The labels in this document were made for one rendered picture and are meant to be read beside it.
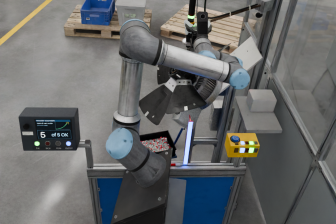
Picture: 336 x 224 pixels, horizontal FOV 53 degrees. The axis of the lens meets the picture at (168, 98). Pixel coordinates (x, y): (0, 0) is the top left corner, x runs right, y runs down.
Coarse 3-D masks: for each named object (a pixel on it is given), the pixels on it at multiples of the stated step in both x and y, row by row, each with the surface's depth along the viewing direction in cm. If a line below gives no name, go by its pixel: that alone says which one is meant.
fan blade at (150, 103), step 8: (160, 88) 209; (144, 96) 215; (152, 96) 211; (160, 96) 209; (168, 96) 207; (144, 104) 213; (152, 104) 210; (160, 104) 208; (144, 112) 212; (152, 112) 209; (160, 112) 207; (152, 120) 208; (160, 120) 206
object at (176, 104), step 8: (176, 88) 193; (184, 88) 193; (192, 88) 193; (176, 96) 188; (184, 96) 187; (192, 96) 186; (200, 96) 186; (168, 104) 186; (176, 104) 183; (184, 104) 182; (200, 104) 179; (168, 112) 181; (176, 112) 179
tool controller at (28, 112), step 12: (24, 108) 165; (36, 108) 165; (48, 108) 166; (60, 108) 166; (72, 108) 167; (24, 120) 158; (36, 120) 158; (48, 120) 158; (60, 120) 159; (72, 120) 159; (24, 132) 160; (36, 132) 160; (48, 132) 161; (60, 132) 161; (72, 132) 162; (24, 144) 163; (60, 144) 164; (72, 144) 164
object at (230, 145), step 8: (240, 136) 181; (248, 136) 181; (224, 144) 187; (232, 144) 176; (240, 144) 176; (248, 144) 176; (256, 144) 177; (232, 152) 178; (240, 152) 179; (248, 152) 179; (256, 152) 179
